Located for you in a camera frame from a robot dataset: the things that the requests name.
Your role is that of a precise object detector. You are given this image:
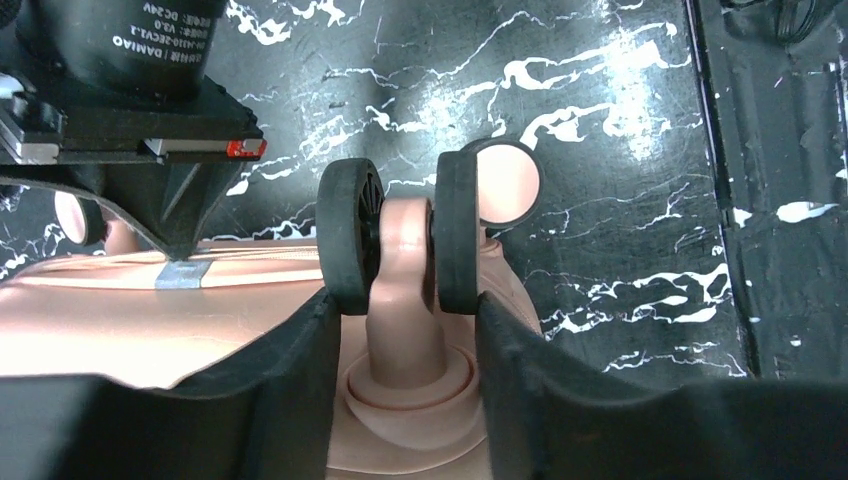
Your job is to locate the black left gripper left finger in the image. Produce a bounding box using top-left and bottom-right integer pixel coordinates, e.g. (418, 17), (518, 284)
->
(1, 291), (341, 479)

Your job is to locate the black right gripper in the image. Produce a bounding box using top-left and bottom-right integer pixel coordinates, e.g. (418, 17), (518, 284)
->
(1, 1), (267, 260)

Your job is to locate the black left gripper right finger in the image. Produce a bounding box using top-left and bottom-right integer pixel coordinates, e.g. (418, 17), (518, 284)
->
(476, 293), (847, 479)

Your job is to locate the pink suitcase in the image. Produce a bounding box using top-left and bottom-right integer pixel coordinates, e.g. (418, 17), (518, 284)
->
(1, 138), (543, 479)

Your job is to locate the black coiled cable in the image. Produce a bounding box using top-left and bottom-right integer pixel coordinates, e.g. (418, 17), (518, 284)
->
(722, 0), (843, 46)

